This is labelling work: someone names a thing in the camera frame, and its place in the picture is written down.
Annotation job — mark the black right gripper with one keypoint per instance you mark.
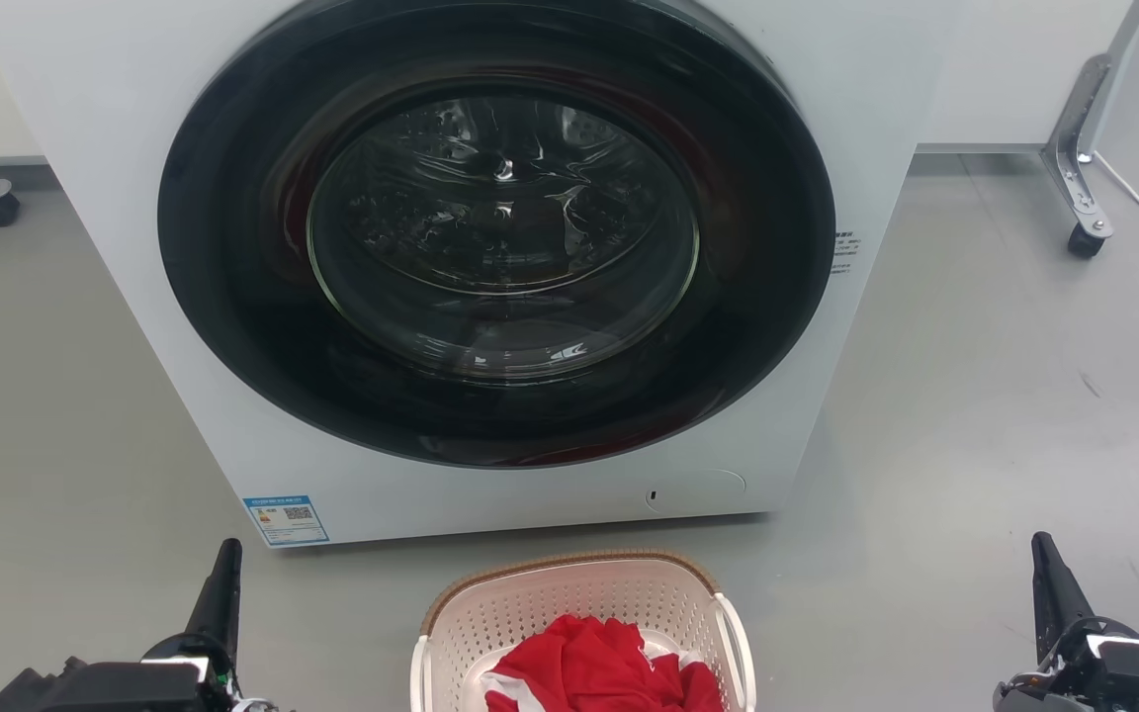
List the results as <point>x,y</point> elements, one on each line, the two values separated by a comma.
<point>1133,682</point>

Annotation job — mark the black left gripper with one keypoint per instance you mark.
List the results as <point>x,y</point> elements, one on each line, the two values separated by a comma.
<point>125,687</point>

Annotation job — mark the white perforated laundry basket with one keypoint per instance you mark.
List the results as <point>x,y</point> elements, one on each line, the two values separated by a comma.
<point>530,603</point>

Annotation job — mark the blue energy label sticker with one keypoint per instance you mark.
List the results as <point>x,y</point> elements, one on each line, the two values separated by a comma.
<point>285,520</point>

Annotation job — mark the black round washing machine door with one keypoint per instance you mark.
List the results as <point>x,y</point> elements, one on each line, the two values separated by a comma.
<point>233,297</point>

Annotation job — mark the red and white garment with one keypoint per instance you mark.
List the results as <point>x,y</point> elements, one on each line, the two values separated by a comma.
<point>589,667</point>

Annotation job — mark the white front-load washing machine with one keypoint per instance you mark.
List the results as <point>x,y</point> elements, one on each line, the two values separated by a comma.
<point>115,148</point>

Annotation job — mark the grey metal frame leg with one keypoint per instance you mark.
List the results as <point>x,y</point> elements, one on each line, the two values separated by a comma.
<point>1074,148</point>

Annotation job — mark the white frame post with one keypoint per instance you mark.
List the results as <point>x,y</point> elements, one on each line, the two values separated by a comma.
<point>1118,79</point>

